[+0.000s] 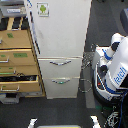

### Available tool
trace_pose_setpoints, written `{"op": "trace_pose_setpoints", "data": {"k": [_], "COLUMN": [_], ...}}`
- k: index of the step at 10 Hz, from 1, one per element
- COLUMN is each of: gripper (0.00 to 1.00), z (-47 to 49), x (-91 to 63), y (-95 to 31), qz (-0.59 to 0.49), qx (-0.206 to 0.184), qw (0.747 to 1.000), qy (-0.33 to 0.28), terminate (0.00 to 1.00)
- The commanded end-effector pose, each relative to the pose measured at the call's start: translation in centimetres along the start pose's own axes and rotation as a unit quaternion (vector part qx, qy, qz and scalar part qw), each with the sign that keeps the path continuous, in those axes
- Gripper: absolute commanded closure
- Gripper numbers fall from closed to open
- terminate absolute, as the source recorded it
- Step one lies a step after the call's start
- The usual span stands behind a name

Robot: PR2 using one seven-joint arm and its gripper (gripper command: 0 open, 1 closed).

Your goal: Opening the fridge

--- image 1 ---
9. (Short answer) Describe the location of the cable coil on floor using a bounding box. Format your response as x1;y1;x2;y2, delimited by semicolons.
78;78;93;94

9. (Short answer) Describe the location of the green android sticker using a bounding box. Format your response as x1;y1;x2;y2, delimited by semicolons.
37;3;49;17

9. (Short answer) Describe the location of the fridge drawer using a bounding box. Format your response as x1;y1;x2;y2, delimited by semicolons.
43;78;79;99
39;58;82;79

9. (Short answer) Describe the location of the upper fridge drawer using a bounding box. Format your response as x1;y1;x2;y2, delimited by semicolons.
39;58;82;79

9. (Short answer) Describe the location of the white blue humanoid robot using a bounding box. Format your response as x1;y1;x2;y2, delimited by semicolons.
92;33;128;105

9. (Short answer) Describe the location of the white fridge door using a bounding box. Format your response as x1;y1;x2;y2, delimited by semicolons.
24;0;92;58

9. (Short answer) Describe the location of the white refrigerator body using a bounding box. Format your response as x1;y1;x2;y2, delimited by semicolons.
24;0;92;99

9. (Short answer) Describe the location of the grey box on shelf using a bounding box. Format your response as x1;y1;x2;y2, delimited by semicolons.
0;5;26;17

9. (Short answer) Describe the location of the lower fridge drawer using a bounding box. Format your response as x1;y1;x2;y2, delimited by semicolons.
43;78;79;99

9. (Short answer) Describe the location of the wooden shelf rack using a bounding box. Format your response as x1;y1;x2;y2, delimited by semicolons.
0;17;45;96

